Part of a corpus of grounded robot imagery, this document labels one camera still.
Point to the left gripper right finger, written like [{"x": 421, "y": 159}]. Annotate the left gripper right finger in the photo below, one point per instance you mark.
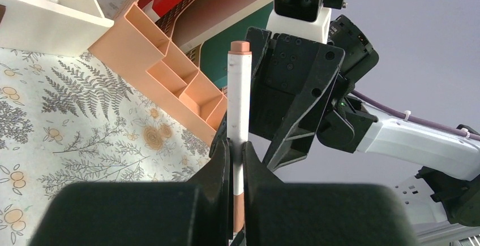
[{"x": 279, "y": 213}]

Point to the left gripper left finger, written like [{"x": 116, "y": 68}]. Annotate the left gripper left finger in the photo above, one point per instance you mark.
[{"x": 195, "y": 212}]

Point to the salmon capped white marker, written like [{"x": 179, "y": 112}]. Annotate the salmon capped white marker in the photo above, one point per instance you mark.
[{"x": 238, "y": 112}]

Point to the beige folder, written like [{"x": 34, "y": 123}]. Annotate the beige folder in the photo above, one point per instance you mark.
[{"x": 204, "y": 19}]

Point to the white three-drawer organizer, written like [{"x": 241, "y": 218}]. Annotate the white three-drawer organizer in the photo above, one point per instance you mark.
[{"x": 60, "y": 27}]

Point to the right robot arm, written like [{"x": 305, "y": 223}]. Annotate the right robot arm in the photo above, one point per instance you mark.
[{"x": 446, "y": 188}]

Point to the orange plastic file rack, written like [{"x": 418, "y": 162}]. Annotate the orange plastic file rack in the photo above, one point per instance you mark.
[{"x": 148, "y": 59}]

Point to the floral table mat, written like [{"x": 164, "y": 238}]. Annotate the floral table mat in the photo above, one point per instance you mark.
[{"x": 71, "y": 119}]

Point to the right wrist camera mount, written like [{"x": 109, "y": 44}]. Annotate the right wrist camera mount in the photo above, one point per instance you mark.
[{"x": 309, "y": 19}]

